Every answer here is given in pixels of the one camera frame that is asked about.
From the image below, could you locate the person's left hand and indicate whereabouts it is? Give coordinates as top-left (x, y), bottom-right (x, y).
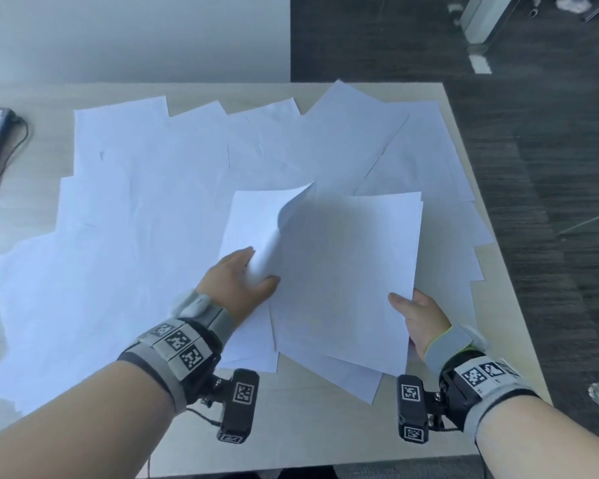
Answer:
top-left (198, 246), bottom-right (282, 328)

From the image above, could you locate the person's right hand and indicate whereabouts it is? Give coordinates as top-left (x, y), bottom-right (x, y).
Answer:
top-left (388, 287), bottom-right (453, 363)

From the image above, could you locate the single white paper sheet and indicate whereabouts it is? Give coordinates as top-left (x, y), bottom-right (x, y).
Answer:
top-left (218, 182), bottom-right (316, 374)

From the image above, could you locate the stack of white sheets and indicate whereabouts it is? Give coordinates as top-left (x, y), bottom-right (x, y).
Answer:
top-left (268, 192), bottom-right (424, 406)

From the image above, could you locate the person's left forearm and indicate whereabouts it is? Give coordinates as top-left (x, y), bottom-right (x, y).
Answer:
top-left (0, 361), bottom-right (176, 479)

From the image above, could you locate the light wooden table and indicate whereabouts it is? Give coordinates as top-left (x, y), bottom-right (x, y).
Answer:
top-left (0, 83), bottom-right (554, 479)

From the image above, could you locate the white pillar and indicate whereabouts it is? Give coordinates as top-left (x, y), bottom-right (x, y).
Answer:
top-left (459, 0), bottom-right (516, 45)

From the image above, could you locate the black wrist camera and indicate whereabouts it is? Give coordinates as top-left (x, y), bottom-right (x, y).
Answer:
top-left (397, 375), bottom-right (429, 444)
top-left (217, 369), bottom-right (261, 444)

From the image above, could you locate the black laptop cable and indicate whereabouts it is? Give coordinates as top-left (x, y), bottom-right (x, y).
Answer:
top-left (0, 114), bottom-right (31, 215)

